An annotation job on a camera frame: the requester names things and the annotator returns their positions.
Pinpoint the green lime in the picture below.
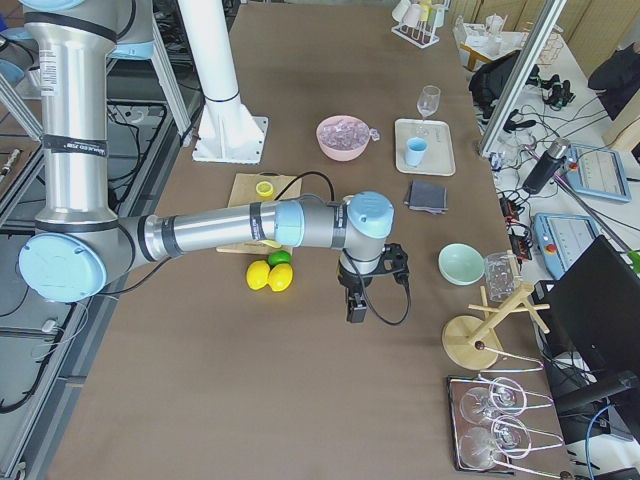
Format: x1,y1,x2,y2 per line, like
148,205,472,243
267,250,291,267

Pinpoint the black monitor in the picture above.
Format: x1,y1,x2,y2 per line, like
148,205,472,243
546,236,639,374

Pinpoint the yellow plastic knife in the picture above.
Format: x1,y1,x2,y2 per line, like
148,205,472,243
261,239,282,249

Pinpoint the wooden cutting board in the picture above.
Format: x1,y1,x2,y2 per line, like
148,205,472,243
216,173,294,256

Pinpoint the aluminium frame post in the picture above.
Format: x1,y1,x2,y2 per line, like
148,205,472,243
478,0,566,158

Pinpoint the lying wine glass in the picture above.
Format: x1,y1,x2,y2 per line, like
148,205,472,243
457,415,564,478
459,377,554,425

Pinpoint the white cup rack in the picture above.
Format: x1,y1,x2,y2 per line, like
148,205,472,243
391,0,449,49

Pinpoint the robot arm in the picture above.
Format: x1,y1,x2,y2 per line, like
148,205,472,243
19,1,394,323

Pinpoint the dark tray with glasses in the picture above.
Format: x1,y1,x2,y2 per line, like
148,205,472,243
445,375,569,473

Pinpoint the upper lying wine glass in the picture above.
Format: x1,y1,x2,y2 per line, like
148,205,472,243
459,377,554,425

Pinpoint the wine glass on tray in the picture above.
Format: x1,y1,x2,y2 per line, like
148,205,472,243
416,85,441,138

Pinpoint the black thermos bottle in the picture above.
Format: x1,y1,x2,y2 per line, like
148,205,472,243
523,138,570,195

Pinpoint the glass jar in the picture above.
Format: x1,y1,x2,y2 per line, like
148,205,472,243
484,252,517,302

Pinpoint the grey folded cloth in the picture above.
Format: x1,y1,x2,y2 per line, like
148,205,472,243
404,180,448,214

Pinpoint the pink bowl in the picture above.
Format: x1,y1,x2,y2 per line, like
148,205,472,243
316,115,371,162

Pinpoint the lower lying wine glass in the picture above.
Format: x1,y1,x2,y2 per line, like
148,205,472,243
457,415,564,478

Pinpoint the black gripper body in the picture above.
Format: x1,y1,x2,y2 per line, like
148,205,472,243
337,249,382,323

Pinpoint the upper teach pendant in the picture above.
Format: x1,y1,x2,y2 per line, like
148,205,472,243
564,143,632,203

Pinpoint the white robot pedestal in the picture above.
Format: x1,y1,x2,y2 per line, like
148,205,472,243
179,0,268,165

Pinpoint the yellow lemon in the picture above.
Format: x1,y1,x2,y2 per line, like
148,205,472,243
245,260,271,290
268,263,293,292

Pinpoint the teach pendant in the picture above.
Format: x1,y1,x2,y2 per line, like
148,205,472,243
533,213,600,279
564,143,632,203

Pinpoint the black backpack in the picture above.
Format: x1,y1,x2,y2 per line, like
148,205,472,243
469,50,521,120

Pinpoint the lower teach pendant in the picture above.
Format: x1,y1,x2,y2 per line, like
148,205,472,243
533,213,600,279

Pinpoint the yellow lemon right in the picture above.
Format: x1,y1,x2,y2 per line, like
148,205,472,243
268,263,293,292

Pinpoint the mint green bowl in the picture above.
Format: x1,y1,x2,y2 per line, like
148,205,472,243
438,243,485,286

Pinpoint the wooden cup stand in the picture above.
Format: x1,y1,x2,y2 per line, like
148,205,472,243
442,260,550,371

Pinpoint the light blue cup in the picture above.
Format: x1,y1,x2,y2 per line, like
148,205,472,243
404,137,428,167

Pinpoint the yellow lemon left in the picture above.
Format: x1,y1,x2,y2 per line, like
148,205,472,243
245,260,271,290

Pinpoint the white rectangular tray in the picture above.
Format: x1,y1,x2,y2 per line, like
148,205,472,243
394,119,456,176

